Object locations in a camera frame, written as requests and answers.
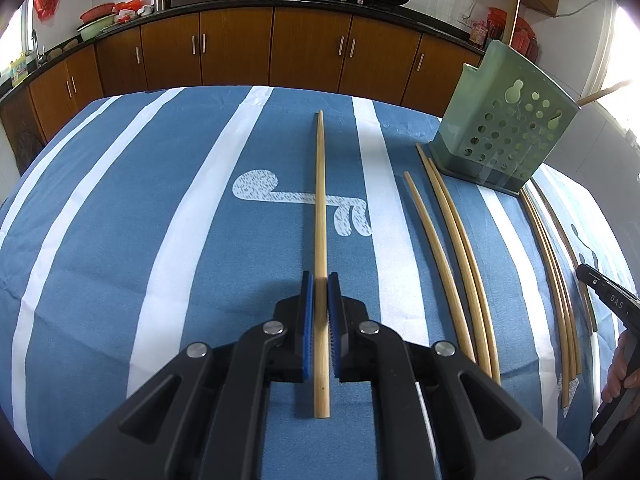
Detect bright window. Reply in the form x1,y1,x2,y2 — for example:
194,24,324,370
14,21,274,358
580,5,640,111

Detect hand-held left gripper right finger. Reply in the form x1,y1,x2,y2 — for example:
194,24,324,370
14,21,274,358
326,272,584,480

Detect brown wooden lower cabinets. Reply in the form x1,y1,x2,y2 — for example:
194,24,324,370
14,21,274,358
0,7,486,161

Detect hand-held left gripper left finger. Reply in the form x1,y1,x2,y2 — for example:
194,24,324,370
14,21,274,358
54,270,316,480

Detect black kitchen countertop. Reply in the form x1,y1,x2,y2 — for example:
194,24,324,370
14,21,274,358
0,0,488,106

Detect white wall cable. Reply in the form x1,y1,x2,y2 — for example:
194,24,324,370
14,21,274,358
465,0,495,26

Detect dark brown wooden chopstick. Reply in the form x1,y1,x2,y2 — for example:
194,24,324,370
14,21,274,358
534,179,598,333

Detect person's right hand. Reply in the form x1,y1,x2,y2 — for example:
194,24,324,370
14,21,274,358
601,332,640,406

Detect hanging red plastic bag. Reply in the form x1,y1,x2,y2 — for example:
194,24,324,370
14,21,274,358
32,0,65,22

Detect red plastic basin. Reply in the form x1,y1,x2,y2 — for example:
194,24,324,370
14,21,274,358
80,2,119,24

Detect steel sink faucet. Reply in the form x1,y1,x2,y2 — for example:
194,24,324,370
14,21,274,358
30,29,47,69

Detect blue white striped tablecloth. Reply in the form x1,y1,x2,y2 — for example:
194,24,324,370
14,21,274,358
0,85,640,480

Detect window beside sink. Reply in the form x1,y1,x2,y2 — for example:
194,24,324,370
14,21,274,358
0,5,31,81

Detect green plastic basin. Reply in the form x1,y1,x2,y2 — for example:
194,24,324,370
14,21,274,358
77,15,119,42

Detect group of red condiment bottles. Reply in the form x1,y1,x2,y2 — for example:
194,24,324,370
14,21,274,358
467,7,542,62

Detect green perforated utensil holder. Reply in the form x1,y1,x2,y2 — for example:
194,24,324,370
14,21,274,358
430,40,582,197

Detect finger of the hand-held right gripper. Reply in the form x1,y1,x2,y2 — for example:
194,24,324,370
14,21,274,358
575,262,640,332

